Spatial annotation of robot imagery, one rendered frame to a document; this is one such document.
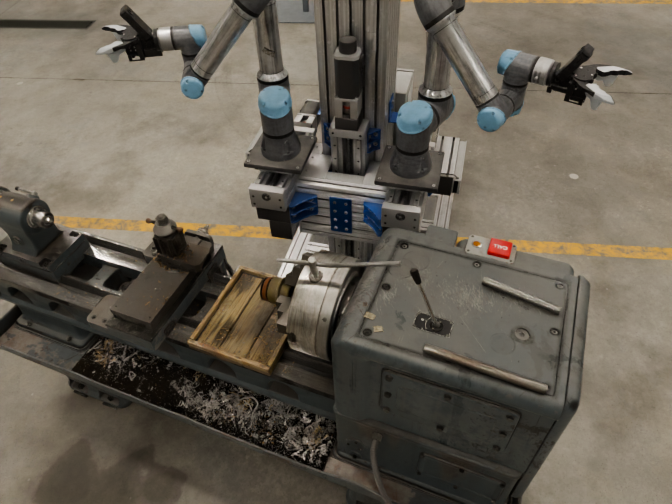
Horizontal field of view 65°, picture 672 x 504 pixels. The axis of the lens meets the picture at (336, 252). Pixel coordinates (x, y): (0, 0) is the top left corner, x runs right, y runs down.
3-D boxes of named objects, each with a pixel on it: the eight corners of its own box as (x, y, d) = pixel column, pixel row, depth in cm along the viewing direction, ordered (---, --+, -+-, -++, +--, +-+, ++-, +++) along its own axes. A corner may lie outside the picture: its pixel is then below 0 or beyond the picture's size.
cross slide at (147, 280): (220, 244, 199) (217, 235, 195) (153, 332, 172) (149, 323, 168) (182, 233, 203) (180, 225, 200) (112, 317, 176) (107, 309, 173)
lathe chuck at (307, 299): (357, 289, 177) (350, 235, 152) (322, 374, 162) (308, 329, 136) (333, 282, 180) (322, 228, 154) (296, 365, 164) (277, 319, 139)
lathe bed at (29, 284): (384, 347, 193) (386, 317, 180) (352, 429, 172) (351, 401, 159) (57, 244, 237) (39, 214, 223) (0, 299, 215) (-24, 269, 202)
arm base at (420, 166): (393, 151, 196) (394, 128, 189) (434, 156, 193) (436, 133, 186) (386, 175, 186) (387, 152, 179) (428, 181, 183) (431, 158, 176)
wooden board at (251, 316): (315, 293, 188) (314, 286, 185) (269, 377, 165) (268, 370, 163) (242, 272, 197) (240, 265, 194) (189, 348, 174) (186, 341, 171)
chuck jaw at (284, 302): (313, 303, 155) (296, 332, 146) (314, 314, 158) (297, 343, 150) (280, 293, 158) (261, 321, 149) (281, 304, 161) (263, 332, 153)
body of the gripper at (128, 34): (127, 62, 179) (163, 59, 179) (118, 39, 172) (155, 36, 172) (129, 49, 183) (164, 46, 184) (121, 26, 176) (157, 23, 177)
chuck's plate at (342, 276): (367, 292, 176) (361, 238, 151) (333, 377, 161) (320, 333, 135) (357, 289, 177) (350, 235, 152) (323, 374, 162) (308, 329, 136)
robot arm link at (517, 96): (487, 118, 166) (493, 86, 158) (501, 102, 172) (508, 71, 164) (511, 125, 163) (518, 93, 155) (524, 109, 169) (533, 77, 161)
